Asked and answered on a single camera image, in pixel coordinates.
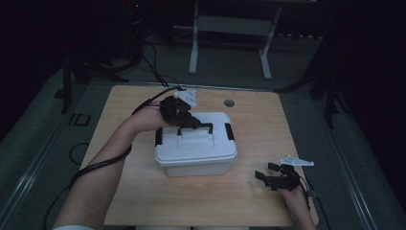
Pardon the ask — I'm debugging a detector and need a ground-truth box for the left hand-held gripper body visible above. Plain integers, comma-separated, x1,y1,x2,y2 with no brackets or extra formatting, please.
159,89,203,129

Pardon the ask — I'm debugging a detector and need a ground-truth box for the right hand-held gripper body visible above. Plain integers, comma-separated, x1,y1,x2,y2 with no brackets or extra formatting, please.
271,154,315,193

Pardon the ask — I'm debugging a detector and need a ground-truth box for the white storage box black handle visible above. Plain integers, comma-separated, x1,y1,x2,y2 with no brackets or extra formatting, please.
154,111,238,177

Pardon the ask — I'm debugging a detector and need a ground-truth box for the person's right hand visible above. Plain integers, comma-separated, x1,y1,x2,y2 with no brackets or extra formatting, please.
281,184,313,224

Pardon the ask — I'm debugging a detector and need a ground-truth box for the person's left hand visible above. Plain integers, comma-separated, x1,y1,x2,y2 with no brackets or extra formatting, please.
128,101,170,133

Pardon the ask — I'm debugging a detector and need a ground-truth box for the black tripod stand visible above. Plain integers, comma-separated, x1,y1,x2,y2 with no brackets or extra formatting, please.
60,47,142,115
274,41,352,130

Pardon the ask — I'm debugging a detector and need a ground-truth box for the dark equipment rack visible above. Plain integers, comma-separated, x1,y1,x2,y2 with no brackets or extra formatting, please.
125,0,175,65

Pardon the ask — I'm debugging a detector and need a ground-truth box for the white metal stand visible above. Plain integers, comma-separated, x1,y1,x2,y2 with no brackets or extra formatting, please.
188,0,283,81

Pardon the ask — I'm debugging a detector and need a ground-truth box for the right hand-held gripper black cable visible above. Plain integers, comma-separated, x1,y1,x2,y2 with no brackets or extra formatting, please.
298,173,331,230

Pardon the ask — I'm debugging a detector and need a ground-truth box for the hand-held gripper black cable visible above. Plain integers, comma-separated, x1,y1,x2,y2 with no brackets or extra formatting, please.
42,85,187,230
298,173,331,230

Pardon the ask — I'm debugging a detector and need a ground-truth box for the black floor cable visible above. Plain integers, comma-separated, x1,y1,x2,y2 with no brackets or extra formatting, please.
140,39,185,90

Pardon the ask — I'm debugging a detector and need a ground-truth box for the grey floor rail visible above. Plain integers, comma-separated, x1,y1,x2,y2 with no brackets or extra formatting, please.
0,121,76,221
327,127,381,230

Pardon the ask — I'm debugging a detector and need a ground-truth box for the left hand-held gripper black cable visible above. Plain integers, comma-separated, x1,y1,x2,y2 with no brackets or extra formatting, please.
42,85,187,230

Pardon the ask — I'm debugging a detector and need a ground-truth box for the thin black cable loop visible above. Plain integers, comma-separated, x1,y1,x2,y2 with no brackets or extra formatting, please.
69,142,90,167

